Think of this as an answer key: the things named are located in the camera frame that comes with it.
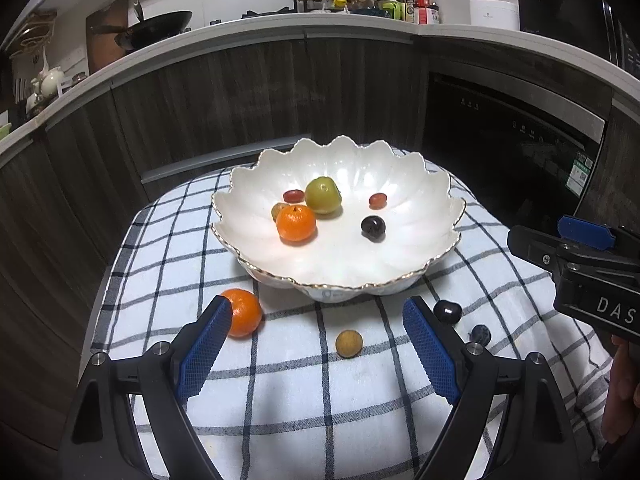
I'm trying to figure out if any white teapot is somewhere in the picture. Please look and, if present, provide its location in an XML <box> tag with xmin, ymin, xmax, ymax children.
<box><xmin>32</xmin><ymin>50</ymin><xmax>65</xmax><ymax>99</ymax></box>

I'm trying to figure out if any dark blueberry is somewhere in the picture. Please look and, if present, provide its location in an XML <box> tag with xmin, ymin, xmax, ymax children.
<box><xmin>470</xmin><ymin>324</ymin><xmax>491</xmax><ymax>347</ymax></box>

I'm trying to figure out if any large orange mandarin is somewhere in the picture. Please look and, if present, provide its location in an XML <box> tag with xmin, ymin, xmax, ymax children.
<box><xmin>222</xmin><ymin>288</ymin><xmax>262</xmax><ymax>338</ymax></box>

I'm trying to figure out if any tan longan in bowl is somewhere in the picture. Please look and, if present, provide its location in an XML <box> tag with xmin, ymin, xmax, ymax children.
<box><xmin>271</xmin><ymin>203</ymin><xmax>288</xmax><ymax>221</ymax></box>

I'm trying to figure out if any green container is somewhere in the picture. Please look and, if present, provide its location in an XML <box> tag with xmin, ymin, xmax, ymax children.
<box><xmin>378</xmin><ymin>0</ymin><xmax>405</xmax><ymax>21</ymax></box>

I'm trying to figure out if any person's right hand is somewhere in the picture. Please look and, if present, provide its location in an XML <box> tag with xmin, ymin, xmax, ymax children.
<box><xmin>602</xmin><ymin>335</ymin><xmax>639</xmax><ymax>444</ymax></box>

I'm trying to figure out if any wooden cutting board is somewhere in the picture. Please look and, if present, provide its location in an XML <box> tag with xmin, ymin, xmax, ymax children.
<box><xmin>86</xmin><ymin>0</ymin><xmax>128</xmax><ymax>74</ymax></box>

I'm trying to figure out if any white scalloped gold-rimmed bowl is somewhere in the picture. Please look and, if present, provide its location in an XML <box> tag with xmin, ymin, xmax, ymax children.
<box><xmin>212</xmin><ymin>136</ymin><xmax>466</xmax><ymax>304</ymax></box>

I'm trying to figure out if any dark purple plum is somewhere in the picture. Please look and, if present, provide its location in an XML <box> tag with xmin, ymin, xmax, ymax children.
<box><xmin>360</xmin><ymin>216</ymin><xmax>386</xmax><ymax>240</ymax></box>
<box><xmin>433</xmin><ymin>300</ymin><xmax>462</xmax><ymax>326</ymax></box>

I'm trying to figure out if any red grape in bowl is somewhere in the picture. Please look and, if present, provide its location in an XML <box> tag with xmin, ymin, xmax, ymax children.
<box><xmin>282</xmin><ymin>188</ymin><xmax>305</xmax><ymax>204</ymax></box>

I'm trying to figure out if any tan longan on cloth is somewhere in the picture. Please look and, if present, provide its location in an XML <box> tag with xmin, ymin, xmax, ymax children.
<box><xmin>335</xmin><ymin>330</ymin><xmax>363</xmax><ymax>359</ymax></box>

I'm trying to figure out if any yellow-green round citrus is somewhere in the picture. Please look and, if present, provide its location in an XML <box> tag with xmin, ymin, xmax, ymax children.
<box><xmin>305</xmin><ymin>177</ymin><xmax>342</xmax><ymax>214</ymax></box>

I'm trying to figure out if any red grape tomato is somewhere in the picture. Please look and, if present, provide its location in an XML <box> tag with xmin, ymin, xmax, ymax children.
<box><xmin>369</xmin><ymin>193</ymin><xmax>387</xmax><ymax>210</ymax></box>

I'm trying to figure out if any white black checked cloth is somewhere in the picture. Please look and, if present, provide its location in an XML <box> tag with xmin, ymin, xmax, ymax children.
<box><xmin>91</xmin><ymin>170</ymin><xmax>612</xmax><ymax>479</ymax></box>

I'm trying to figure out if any small orange mandarin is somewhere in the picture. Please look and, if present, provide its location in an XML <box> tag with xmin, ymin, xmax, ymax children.
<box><xmin>276</xmin><ymin>205</ymin><xmax>317</xmax><ymax>244</ymax></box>

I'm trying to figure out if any black wok pan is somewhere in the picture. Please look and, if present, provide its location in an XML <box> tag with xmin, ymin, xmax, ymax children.
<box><xmin>90</xmin><ymin>11</ymin><xmax>192</xmax><ymax>53</ymax></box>

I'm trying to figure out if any black microwave oven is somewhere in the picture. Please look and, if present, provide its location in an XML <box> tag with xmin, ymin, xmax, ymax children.
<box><xmin>518</xmin><ymin>0</ymin><xmax>639</xmax><ymax>77</ymax></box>

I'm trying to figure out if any red-capped sauce bottle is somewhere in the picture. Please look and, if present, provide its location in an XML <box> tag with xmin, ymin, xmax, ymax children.
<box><xmin>416</xmin><ymin>0</ymin><xmax>440</xmax><ymax>25</ymax></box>

